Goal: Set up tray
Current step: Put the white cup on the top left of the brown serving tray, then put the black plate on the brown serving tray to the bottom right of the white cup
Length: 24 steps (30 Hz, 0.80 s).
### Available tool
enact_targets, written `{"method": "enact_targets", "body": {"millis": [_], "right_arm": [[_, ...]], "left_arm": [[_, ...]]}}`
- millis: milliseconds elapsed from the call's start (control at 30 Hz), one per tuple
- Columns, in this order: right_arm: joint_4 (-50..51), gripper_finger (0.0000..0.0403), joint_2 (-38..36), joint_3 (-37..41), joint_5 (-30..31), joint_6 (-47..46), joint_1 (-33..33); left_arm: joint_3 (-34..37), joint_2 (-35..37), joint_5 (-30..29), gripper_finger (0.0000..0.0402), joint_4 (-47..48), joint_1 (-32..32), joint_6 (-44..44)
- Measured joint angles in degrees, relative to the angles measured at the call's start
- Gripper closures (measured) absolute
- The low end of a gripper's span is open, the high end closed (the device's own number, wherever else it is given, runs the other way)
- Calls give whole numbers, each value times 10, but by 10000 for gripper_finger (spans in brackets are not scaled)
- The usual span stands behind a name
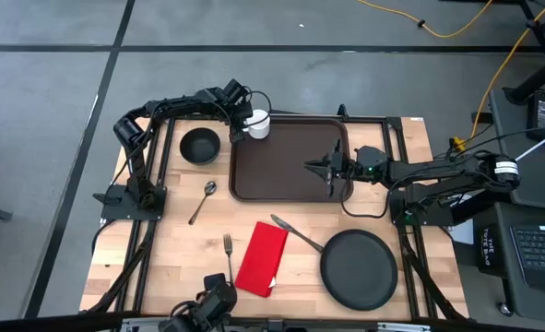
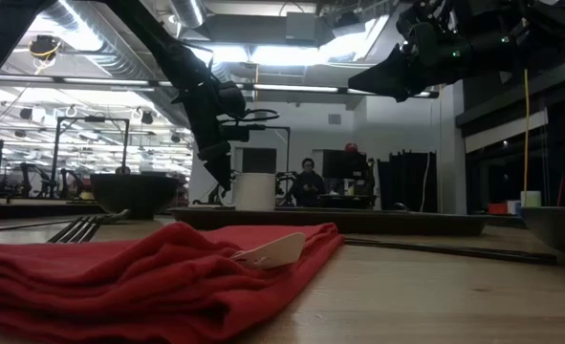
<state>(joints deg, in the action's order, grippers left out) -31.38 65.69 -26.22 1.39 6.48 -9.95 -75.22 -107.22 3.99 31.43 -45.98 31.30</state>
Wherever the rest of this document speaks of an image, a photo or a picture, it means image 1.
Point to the black tote bag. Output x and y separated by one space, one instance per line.
490 251

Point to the metal knife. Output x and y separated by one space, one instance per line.
283 222

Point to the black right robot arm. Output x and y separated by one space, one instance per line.
438 168

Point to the dark grey side table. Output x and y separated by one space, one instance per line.
530 309

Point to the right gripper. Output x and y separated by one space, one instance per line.
369 166

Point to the caster wheel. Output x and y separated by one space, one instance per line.
505 309

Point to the black plate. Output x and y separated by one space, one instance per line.
358 269

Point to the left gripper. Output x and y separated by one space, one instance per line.
237 99

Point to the red cloth napkin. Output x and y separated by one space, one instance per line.
260 258

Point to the laptop keyboard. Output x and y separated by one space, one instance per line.
539 253

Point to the white paper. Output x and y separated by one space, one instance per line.
463 235

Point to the metal spoon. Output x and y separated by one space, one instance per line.
210 187

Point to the metal fork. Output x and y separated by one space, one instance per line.
228 246

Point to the black table frame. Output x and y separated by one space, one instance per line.
169 152

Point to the brown plastic tray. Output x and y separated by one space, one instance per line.
276 161

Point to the grey side desk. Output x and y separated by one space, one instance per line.
544 184

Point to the black bowl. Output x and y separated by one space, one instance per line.
199 146

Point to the yellow plug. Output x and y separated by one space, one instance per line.
459 144

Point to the black desk leg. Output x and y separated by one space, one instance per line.
537 80

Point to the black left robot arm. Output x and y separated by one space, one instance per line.
136 157

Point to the aluminium bar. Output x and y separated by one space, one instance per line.
406 327

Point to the white mug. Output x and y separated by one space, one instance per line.
260 131

